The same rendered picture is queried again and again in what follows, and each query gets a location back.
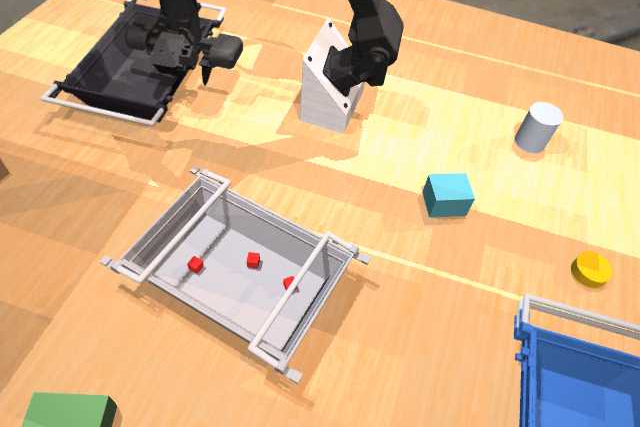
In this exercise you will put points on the grey cylinder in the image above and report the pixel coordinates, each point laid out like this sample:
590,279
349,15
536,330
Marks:
538,127

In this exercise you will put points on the small red block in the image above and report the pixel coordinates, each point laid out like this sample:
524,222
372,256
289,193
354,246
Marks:
195,264
287,281
253,260

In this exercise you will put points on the small light blue block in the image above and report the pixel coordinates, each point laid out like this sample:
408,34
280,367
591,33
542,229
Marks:
448,195

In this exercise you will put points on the green rectangular block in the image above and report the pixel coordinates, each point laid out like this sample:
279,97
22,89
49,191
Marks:
50,409

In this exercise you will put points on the yellow short cylinder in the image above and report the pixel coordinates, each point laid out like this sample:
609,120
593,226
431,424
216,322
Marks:
591,269

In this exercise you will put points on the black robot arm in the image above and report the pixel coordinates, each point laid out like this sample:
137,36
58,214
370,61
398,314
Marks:
375,34

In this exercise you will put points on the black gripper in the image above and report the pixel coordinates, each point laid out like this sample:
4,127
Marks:
223,51

